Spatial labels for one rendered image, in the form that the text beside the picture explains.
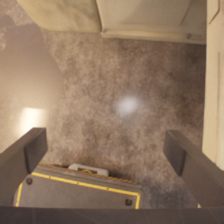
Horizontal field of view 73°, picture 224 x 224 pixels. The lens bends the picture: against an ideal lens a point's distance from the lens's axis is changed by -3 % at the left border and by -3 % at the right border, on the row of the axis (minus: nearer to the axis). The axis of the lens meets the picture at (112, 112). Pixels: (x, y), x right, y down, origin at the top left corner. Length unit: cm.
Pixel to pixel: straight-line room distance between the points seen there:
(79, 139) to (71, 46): 76
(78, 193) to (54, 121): 59
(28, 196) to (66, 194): 22
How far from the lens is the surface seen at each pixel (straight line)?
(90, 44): 139
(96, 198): 92
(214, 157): 53
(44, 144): 17
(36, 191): 102
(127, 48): 134
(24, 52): 160
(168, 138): 16
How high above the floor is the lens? 116
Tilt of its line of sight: 81 degrees down
